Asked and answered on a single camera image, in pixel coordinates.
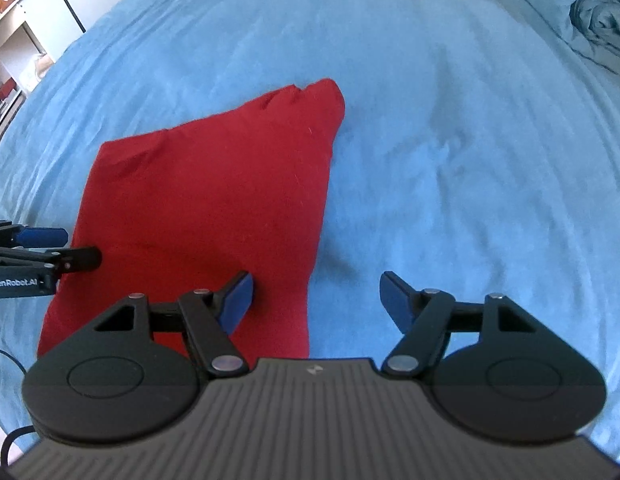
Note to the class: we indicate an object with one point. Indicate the blue folded duvet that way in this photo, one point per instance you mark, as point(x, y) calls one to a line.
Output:
point(590, 15)

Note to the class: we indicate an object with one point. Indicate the red long-sleeved sweater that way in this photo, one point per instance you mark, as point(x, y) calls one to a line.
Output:
point(204, 210)

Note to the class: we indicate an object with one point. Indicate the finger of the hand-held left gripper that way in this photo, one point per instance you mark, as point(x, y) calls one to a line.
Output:
point(42, 236)
point(74, 258)

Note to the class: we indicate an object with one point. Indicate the blue bedsheet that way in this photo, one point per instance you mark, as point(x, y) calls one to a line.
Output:
point(465, 185)

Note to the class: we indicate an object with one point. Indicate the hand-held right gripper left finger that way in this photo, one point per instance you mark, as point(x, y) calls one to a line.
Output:
point(237, 301)

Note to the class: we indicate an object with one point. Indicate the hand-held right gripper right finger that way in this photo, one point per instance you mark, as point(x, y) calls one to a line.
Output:
point(395, 305)

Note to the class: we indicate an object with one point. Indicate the white shelf unit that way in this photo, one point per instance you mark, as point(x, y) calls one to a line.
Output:
point(14, 60)

